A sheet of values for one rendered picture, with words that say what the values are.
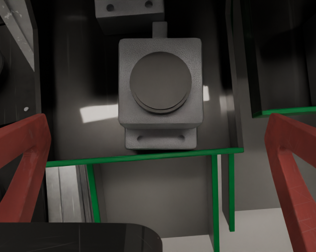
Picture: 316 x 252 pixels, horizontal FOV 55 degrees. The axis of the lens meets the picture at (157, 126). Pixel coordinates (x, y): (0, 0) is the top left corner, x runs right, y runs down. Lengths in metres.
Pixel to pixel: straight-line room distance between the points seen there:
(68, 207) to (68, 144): 0.25
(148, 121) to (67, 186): 0.33
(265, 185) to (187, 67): 0.27
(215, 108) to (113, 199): 0.20
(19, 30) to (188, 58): 0.14
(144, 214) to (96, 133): 0.18
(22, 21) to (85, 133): 0.10
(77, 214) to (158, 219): 0.13
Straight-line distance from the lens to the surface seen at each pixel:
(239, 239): 0.54
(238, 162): 0.39
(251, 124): 0.37
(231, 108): 0.21
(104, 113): 0.22
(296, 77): 0.25
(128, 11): 0.20
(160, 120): 0.15
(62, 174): 0.49
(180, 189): 0.37
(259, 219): 0.56
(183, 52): 0.16
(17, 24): 0.26
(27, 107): 0.55
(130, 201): 0.37
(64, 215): 0.47
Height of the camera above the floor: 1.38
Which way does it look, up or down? 60 degrees down
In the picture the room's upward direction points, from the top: 4 degrees counter-clockwise
